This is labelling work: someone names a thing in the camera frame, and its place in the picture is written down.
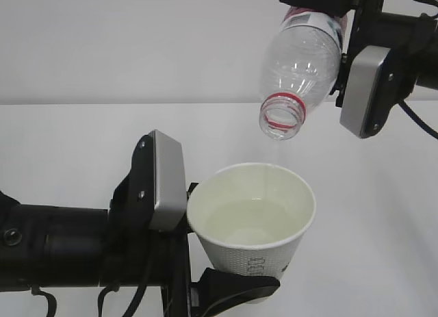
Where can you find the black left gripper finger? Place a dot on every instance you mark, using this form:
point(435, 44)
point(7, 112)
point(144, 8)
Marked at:
point(216, 291)

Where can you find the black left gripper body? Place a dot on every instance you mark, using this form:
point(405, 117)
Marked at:
point(142, 257)

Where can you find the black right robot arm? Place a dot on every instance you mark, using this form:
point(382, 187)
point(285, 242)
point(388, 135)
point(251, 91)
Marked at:
point(415, 37)

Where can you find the clear Nongfu Spring water bottle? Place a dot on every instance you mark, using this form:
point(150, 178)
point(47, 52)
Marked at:
point(299, 70)

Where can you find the white Coffee Star paper cup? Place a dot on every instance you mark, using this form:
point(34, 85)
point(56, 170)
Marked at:
point(251, 217)

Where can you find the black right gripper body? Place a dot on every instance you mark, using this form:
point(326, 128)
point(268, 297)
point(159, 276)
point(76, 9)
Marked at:
point(371, 26)

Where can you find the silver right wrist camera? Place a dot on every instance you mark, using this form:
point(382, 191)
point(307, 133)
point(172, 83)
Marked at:
point(362, 83)

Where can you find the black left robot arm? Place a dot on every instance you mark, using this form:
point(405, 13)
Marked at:
point(46, 247)

